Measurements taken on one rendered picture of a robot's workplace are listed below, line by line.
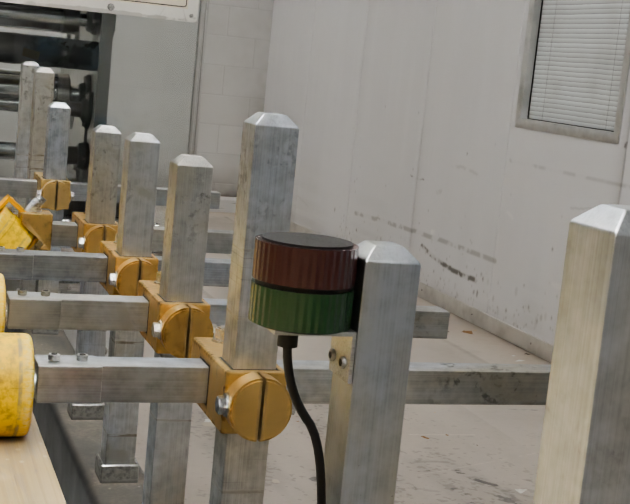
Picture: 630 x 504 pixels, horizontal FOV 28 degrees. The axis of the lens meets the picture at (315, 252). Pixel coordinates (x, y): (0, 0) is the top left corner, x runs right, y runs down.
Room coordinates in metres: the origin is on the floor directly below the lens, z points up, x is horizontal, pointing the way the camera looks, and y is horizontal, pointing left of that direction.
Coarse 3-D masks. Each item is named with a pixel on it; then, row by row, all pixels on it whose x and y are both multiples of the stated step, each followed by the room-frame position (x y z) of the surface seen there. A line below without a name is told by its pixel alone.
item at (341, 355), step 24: (264, 240) 0.70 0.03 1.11; (288, 240) 0.70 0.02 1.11; (312, 240) 0.71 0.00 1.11; (336, 240) 0.72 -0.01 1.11; (288, 288) 0.69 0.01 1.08; (288, 336) 0.70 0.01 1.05; (336, 336) 0.70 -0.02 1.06; (288, 360) 0.71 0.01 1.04; (336, 360) 0.73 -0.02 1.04; (288, 384) 0.71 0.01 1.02; (312, 432) 0.71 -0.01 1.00
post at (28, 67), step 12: (24, 72) 2.59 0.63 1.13; (24, 84) 2.59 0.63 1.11; (24, 96) 2.60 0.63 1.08; (24, 108) 2.60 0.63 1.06; (24, 120) 2.60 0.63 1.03; (24, 132) 2.60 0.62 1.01; (24, 144) 2.60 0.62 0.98; (24, 156) 2.60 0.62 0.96; (24, 168) 2.60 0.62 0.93; (24, 204) 2.60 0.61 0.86
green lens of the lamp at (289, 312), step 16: (256, 288) 0.70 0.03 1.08; (352, 288) 0.72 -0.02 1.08; (256, 304) 0.70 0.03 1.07; (272, 304) 0.69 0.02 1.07; (288, 304) 0.68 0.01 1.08; (304, 304) 0.68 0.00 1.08; (320, 304) 0.68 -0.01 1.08; (336, 304) 0.69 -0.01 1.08; (352, 304) 0.71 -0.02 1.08; (256, 320) 0.70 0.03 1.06; (272, 320) 0.69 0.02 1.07; (288, 320) 0.68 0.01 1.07; (304, 320) 0.68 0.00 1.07; (320, 320) 0.69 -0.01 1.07; (336, 320) 0.69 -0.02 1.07
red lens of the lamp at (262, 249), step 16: (256, 240) 0.70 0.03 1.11; (256, 256) 0.70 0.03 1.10; (272, 256) 0.69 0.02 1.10; (288, 256) 0.68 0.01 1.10; (304, 256) 0.68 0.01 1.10; (320, 256) 0.68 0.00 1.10; (336, 256) 0.69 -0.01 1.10; (352, 256) 0.70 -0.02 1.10; (256, 272) 0.70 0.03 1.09; (272, 272) 0.69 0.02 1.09; (288, 272) 0.68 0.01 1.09; (304, 272) 0.68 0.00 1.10; (320, 272) 0.68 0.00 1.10; (336, 272) 0.69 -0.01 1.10; (352, 272) 0.70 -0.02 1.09; (304, 288) 0.68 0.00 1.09; (320, 288) 0.68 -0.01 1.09; (336, 288) 0.69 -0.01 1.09
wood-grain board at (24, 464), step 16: (32, 416) 1.00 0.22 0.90; (32, 432) 0.95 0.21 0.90; (0, 448) 0.91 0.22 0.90; (16, 448) 0.91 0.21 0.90; (32, 448) 0.91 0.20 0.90; (0, 464) 0.87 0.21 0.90; (16, 464) 0.88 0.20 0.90; (32, 464) 0.88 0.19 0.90; (48, 464) 0.88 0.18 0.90; (0, 480) 0.84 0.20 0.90; (16, 480) 0.84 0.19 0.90; (32, 480) 0.85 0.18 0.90; (48, 480) 0.85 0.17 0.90; (0, 496) 0.81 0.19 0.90; (16, 496) 0.81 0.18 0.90; (32, 496) 0.81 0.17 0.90; (48, 496) 0.82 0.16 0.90
